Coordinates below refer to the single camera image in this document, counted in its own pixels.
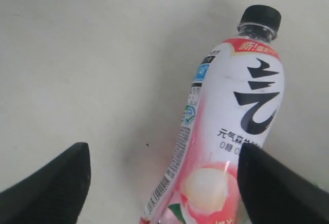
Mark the pink peach drink bottle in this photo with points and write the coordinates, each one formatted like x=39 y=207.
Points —
x=234 y=98

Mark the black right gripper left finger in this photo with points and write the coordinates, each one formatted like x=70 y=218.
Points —
x=56 y=193

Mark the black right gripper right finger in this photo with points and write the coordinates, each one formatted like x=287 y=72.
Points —
x=272 y=193

